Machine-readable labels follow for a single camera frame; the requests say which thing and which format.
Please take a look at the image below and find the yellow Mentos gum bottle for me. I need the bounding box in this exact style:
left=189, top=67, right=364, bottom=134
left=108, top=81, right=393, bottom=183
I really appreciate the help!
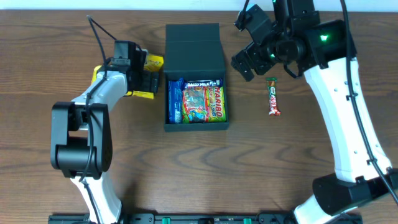
left=91, top=65, right=101, bottom=85

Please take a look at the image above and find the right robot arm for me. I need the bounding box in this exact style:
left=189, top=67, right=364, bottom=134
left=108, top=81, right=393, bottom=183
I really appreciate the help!
left=231, top=0, right=397, bottom=223

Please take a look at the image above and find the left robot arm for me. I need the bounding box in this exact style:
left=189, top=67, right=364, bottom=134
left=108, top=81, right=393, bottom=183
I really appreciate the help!
left=49, top=40, right=159, bottom=223

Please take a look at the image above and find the blue Oreo cookie pack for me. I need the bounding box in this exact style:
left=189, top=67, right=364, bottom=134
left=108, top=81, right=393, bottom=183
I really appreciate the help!
left=168, top=78, right=184, bottom=124

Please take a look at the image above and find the Haribo gummy candy bag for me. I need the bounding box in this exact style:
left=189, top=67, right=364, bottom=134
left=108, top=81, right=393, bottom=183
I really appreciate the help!
left=182, top=86, right=226, bottom=124

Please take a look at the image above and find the red KitKat bar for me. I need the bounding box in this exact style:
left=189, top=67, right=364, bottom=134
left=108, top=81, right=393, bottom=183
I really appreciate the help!
left=266, top=78, right=281, bottom=116

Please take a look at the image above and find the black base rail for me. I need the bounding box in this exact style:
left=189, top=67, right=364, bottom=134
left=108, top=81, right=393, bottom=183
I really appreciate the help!
left=48, top=213, right=363, bottom=224

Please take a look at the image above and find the dark green box with lid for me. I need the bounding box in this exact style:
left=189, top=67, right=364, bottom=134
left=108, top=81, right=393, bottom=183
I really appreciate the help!
left=163, top=23, right=229, bottom=132

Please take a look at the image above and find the yellow seed snack bag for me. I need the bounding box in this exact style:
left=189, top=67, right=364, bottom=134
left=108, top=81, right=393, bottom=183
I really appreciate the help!
left=126, top=54, right=164, bottom=100

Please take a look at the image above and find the purple Dairy Milk bar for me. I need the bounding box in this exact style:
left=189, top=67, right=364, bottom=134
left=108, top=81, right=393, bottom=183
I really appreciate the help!
left=183, top=78, right=223, bottom=89

